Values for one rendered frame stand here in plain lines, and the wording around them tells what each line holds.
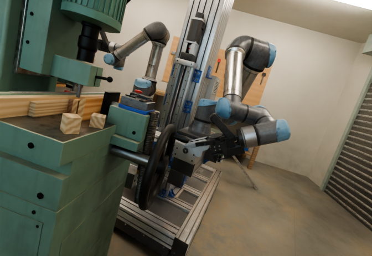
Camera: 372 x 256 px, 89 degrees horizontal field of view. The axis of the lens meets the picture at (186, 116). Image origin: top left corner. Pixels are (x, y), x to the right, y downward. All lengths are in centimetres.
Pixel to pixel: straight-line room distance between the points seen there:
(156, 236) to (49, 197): 89
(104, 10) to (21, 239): 65
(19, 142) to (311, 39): 440
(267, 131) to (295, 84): 362
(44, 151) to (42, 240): 24
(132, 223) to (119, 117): 92
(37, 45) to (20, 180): 39
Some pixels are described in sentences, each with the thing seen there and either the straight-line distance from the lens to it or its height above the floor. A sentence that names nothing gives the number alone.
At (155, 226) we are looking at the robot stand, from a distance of 135.
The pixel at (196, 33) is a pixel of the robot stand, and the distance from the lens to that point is 136.
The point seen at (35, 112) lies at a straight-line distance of 64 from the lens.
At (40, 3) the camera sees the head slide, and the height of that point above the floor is 120.
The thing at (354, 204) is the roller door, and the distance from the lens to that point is 379.
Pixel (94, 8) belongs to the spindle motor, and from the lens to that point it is 68.
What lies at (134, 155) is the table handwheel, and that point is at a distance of 67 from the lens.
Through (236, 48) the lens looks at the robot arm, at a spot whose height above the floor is 131.
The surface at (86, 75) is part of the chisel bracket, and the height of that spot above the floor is 103.
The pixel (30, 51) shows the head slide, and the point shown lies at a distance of 78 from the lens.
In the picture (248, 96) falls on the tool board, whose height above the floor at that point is 122.
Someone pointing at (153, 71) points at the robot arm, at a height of 112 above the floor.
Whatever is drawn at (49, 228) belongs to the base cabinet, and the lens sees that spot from 64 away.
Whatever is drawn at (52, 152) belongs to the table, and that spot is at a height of 87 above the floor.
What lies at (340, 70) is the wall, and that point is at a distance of 468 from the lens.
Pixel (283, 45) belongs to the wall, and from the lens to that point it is 426.
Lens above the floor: 109
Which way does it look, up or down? 9 degrees down
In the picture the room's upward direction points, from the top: 16 degrees clockwise
